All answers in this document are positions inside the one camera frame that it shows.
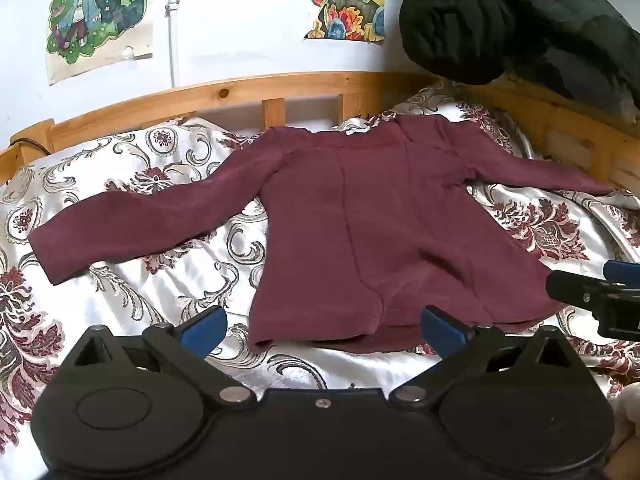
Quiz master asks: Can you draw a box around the white wall pipe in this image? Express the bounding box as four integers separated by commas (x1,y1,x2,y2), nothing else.
164,0,182,87

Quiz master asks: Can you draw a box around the colourful landscape wall poster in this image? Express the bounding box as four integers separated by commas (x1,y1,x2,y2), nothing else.
292,0,387,45

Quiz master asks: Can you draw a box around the maroon long-sleeve shirt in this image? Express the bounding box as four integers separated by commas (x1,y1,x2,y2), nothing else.
29,114,616,353

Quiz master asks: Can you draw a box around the black cable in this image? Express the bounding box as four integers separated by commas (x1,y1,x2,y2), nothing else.
9,129,53,155

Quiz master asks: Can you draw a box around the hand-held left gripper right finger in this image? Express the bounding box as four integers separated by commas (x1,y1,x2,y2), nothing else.
389,305,582,406

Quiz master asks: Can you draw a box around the black quilted jacket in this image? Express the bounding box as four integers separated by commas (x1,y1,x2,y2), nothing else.
399,0,640,117

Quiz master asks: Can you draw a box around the beige fuzzy cloth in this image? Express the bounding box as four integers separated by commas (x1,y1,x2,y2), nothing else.
602,381,640,480

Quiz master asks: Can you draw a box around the cartoon figure wall poster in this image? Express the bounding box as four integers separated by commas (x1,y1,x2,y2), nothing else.
46,0,154,86

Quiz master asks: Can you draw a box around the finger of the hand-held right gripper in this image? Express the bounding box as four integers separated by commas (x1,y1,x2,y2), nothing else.
545,270,640,312
602,259,640,286

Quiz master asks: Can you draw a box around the wooden bed frame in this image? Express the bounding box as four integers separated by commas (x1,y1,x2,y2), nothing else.
0,71,640,196

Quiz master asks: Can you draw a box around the white floral satin blanket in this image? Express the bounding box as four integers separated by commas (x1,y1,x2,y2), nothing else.
0,80,640,480

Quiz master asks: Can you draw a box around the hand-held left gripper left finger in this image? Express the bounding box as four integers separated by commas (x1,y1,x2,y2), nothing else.
59,305,257,406

